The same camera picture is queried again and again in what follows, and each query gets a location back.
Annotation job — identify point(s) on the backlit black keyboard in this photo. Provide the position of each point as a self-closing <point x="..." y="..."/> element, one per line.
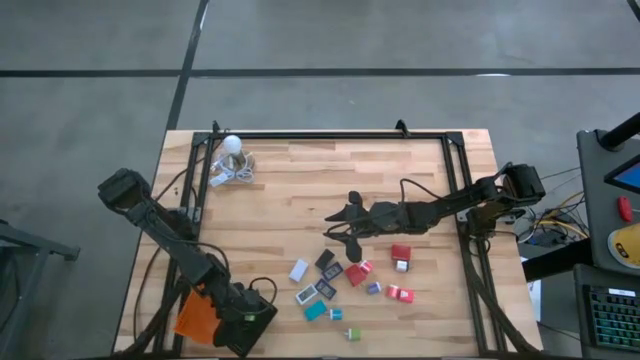
<point x="615" y="317"/>

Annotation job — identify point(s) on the wooden lamp base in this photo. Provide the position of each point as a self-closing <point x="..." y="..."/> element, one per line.
<point x="247" y="162"/>

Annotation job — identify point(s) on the black metal table frame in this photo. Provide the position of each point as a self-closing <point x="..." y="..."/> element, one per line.
<point x="325" y="135"/>

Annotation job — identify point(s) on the teal plastic box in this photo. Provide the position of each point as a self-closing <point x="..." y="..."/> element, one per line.
<point x="315" y="310"/>

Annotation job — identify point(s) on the red emergency button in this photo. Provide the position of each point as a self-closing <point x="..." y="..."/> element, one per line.
<point x="625" y="209"/>

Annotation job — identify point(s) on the small pink wall charger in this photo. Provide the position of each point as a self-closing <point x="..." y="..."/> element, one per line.
<point x="367" y="265"/>

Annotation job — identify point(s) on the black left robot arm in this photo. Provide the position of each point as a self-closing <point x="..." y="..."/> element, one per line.
<point x="185" y="250"/>

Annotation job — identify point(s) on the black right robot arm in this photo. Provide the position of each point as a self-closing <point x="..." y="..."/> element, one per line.
<point x="450" y="205"/>

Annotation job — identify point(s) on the black round pole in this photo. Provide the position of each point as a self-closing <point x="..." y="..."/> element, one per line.
<point x="620" y="135"/>

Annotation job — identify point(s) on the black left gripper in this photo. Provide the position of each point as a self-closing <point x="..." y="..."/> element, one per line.
<point x="240" y="315"/>

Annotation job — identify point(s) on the grey metal stand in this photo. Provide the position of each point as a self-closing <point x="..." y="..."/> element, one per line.
<point x="30" y="245"/>

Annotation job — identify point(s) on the black card box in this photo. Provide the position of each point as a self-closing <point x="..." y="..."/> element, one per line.
<point x="324" y="259"/>

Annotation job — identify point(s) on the small red wall charger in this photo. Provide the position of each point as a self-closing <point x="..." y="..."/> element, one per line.
<point x="392" y="291"/>
<point x="406" y="296"/>

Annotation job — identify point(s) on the yellow rounded device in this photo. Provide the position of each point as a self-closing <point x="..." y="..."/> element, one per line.
<point x="625" y="246"/>

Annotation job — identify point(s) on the black metal beam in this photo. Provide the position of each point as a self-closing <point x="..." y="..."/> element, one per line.
<point x="555" y="262"/>

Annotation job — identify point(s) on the tablet with blue screen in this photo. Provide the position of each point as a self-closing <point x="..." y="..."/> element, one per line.
<point x="627" y="175"/>

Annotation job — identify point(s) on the grey operator cart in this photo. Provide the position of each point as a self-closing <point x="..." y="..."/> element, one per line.
<point x="592" y="175"/>

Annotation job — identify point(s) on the small teal wall charger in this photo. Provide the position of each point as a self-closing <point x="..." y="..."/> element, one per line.
<point x="336" y="314"/>

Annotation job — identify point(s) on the white windowed box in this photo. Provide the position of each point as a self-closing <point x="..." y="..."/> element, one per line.
<point x="306" y="294"/>

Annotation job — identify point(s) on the blue-purple wall charger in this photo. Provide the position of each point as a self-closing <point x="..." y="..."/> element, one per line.
<point x="373" y="288"/>

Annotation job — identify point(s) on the white light bulb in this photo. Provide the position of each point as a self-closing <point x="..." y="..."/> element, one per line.
<point x="232" y="144"/>

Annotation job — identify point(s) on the plain white box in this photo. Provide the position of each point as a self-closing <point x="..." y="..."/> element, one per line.
<point x="298" y="270"/>

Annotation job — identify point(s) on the black plastic basket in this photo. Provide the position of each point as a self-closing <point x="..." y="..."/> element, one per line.
<point x="269" y="320"/>

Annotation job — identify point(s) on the white paper sheet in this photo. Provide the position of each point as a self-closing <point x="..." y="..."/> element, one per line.
<point x="536" y="300"/>

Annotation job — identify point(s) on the black frame clamp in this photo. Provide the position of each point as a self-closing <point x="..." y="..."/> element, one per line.
<point x="215" y="126"/>
<point x="401" y="126"/>

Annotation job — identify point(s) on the large red wall charger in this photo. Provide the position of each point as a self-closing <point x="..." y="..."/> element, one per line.
<point x="355" y="275"/>
<point x="401" y="251"/>

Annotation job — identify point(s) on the dark blue windowed box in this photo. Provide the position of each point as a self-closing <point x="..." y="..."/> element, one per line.
<point x="325" y="288"/>
<point x="333" y="271"/>

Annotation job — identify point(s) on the white charger with black band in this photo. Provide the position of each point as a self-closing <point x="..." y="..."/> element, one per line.
<point x="402" y="266"/>

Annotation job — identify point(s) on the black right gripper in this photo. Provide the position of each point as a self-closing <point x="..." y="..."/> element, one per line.
<point x="380" y="217"/>

